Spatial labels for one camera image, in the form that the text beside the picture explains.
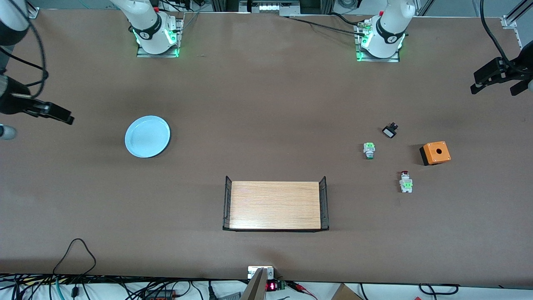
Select light blue round plate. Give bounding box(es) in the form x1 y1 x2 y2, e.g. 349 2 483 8
125 115 171 158

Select red push button switch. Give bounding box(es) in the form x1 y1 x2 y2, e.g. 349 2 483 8
399 170 413 193

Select brown cardboard piece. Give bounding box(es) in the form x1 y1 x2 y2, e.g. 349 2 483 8
331 283 364 300

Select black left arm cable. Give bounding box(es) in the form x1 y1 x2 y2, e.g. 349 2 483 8
480 0 509 63

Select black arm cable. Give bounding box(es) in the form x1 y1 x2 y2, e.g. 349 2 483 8
480 0 509 63
0 0 49 87

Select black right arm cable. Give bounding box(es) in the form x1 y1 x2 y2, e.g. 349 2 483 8
0 0 49 87

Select orange button enclosure box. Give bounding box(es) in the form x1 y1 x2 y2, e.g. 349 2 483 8
419 141 451 166

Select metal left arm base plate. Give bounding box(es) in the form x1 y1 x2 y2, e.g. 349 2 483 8
354 21 401 63

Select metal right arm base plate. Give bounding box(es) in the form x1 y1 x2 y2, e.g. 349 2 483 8
137 17 184 58

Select thin black looped cable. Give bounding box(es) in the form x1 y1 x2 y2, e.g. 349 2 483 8
53 238 97 275

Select black cable across table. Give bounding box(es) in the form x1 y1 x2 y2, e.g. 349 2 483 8
287 16 369 38

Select metal frame with white light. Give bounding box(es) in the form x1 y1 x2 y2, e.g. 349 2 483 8
239 0 300 16

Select wooden shelf black wire sides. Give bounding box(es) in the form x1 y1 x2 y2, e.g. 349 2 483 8
222 175 330 232

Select grey camera mount bar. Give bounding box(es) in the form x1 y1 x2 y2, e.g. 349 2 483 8
241 266 275 300

